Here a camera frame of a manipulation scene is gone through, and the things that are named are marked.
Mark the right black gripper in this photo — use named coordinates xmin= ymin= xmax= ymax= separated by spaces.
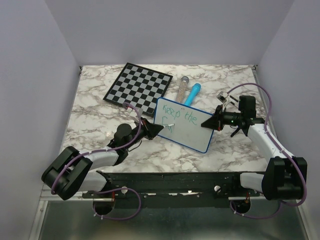
xmin=201 ymin=104 xmax=243 ymax=131

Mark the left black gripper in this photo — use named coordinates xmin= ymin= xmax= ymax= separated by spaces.
xmin=124 ymin=116 xmax=164 ymax=150

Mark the blue framed whiteboard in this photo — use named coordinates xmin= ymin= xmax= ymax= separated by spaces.
xmin=153 ymin=97 xmax=214 ymax=154

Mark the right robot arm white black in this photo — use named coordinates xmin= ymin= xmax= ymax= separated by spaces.
xmin=201 ymin=95 xmax=307 ymax=201

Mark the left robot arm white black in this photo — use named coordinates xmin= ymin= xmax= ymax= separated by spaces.
xmin=41 ymin=117 xmax=165 ymax=200

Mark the blue toy microphone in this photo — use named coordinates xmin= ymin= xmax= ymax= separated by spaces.
xmin=184 ymin=83 xmax=201 ymax=106

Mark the black grey chessboard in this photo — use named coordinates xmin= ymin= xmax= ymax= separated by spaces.
xmin=103 ymin=62 xmax=173 ymax=117

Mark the glitter tube silver cap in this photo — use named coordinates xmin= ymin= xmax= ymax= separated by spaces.
xmin=175 ymin=76 xmax=189 ymax=103

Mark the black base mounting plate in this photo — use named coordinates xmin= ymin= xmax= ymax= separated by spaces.
xmin=51 ymin=171 xmax=262 ymax=210

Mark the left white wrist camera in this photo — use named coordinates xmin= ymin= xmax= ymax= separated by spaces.
xmin=133 ymin=107 xmax=143 ymax=122

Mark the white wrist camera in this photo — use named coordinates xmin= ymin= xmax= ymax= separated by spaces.
xmin=217 ymin=91 xmax=230 ymax=111
xmin=133 ymin=107 xmax=143 ymax=122

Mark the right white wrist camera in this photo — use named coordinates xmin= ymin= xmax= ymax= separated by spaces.
xmin=217 ymin=91 xmax=230 ymax=111

